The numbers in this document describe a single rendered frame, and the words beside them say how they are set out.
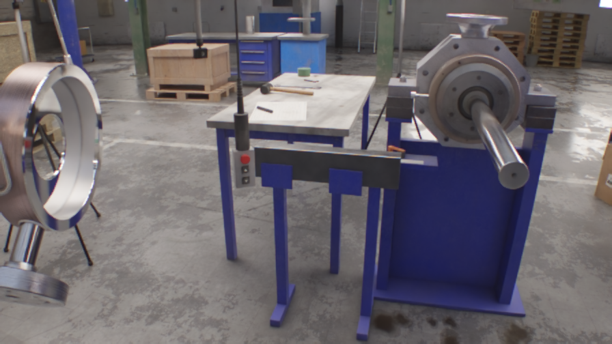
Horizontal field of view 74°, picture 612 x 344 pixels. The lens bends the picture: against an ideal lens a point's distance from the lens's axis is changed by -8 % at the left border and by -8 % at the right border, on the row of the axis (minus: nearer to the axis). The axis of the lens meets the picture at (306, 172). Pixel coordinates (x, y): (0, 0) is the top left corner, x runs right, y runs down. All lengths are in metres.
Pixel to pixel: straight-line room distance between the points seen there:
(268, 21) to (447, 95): 11.03
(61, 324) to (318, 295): 1.32
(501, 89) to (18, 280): 1.67
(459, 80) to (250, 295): 1.49
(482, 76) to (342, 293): 1.31
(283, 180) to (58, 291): 1.20
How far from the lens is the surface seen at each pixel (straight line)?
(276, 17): 12.61
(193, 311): 2.37
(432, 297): 2.44
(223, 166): 2.45
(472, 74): 1.84
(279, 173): 1.90
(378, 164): 1.81
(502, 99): 1.88
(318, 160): 1.85
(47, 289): 0.91
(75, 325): 2.48
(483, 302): 2.48
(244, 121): 1.35
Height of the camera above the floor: 1.48
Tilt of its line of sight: 22 degrees down
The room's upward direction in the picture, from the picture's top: straight up
